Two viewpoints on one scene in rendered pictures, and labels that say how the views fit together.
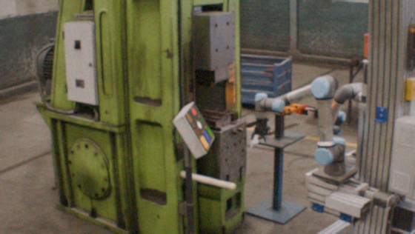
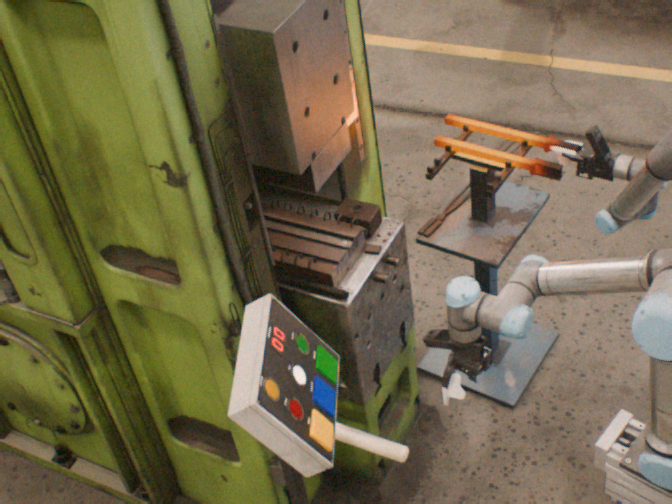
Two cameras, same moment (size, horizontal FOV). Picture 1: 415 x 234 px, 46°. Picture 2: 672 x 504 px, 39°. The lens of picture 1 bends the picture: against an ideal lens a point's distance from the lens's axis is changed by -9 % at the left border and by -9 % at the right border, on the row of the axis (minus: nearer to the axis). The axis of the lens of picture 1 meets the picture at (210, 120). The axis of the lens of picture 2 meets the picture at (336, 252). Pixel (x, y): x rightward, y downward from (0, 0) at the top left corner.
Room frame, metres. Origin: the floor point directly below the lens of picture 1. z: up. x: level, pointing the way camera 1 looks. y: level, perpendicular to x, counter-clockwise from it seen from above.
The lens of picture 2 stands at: (1.81, -0.06, 2.79)
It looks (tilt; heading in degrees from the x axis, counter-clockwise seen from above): 42 degrees down; 0
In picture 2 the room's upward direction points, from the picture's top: 10 degrees counter-clockwise
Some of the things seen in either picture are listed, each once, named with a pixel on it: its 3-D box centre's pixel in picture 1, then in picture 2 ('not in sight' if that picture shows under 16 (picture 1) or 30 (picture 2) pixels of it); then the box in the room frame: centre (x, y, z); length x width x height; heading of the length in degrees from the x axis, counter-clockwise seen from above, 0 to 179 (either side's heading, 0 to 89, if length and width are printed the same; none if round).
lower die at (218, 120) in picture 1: (200, 117); (285, 241); (3.95, 0.08, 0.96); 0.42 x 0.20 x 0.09; 55
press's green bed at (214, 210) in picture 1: (205, 199); (325, 385); (4.00, 0.05, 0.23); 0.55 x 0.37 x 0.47; 55
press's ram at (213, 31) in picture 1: (201, 38); (254, 53); (3.99, 0.05, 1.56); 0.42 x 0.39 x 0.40; 55
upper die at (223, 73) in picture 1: (198, 71); (263, 142); (3.95, 0.08, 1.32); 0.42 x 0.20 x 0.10; 55
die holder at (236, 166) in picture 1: (204, 147); (305, 292); (4.00, 0.05, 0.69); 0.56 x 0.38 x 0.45; 55
